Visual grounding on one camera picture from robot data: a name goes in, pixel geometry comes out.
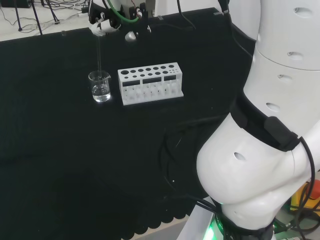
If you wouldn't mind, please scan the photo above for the green cable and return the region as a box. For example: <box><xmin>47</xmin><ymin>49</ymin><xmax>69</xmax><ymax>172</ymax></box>
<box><xmin>102</xmin><ymin>0</ymin><xmax>140</xmax><ymax>25</ymax></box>

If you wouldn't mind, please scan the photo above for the clear glass rod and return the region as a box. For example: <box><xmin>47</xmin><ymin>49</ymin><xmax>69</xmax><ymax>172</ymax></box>
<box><xmin>97</xmin><ymin>34</ymin><xmax>103</xmax><ymax>79</ymax></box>

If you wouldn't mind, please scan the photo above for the yellow stop button box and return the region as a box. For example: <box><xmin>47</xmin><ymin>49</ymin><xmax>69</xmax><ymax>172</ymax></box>
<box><xmin>289</xmin><ymin>179</ymin><xmax>320</xmax><ymax>214</ymax></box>

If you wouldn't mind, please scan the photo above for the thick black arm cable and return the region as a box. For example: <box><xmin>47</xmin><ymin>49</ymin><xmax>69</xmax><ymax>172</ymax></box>
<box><xmin>282</xmin><ymin>135</ymin><xmax>317</xmax><ymax>235</ymax></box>

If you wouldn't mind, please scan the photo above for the white test tube rack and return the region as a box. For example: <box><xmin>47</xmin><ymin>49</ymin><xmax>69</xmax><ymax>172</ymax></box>
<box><xmin>117</xmin><ymin>61</ymin><xmax>185</xmax><ymax>107</ymax></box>

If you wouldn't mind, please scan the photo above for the black bench cloth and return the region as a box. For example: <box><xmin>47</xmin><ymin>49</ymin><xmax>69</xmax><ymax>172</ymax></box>
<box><xmin>0</xmin><ymin>7</ymin><xmax>257</xmax><ymax>240</ymax></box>

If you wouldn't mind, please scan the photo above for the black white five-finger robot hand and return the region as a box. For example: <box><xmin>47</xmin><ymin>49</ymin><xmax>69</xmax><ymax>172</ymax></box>
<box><xmin>87</xmin><ymin>1</ymin><xmax>153</xmax><ymax>43</ymax></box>

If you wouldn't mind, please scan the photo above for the black cable bundle on cloth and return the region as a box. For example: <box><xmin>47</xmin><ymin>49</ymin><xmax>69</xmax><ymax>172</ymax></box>
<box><xmin>158</xmin><ymin>117</ymin><xmax>222</xmax><ymax>213</ymax></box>

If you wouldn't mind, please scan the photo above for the black tripod leg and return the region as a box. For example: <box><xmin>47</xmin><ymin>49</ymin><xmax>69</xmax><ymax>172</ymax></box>
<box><xmin>47</xmin><ymin>0</ymin><xmax>60</xmax><ymax>24</ymax></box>
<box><xmin>13</xmin><ymin>0</ymin><xmax>24</xmax><ymax>32</ymax></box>
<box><xmin>30</xmin><ymin>0</ymin><xmax>44</xmax><ymax>36</ymax></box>

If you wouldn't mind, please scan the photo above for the black cable with grey plug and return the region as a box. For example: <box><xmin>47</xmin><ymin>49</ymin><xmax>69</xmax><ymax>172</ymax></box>
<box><xmin>216</xmin><ymin>0</ymin><xmax>255</xmax><ymax>57</ymax></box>

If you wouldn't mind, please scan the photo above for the clear glass beaker with water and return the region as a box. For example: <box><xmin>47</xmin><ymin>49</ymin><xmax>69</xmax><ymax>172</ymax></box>
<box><xmin>87</xmin><ymin>70</ymin><xmax>112</xmax><ymax>103</ymax></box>

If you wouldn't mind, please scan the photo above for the thin black hanging cable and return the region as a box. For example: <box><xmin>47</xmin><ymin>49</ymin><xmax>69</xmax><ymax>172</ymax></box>
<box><xmin>176</xmin><ymin>0</ymin><xmax>197</xmax><ymax>30</ymax></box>

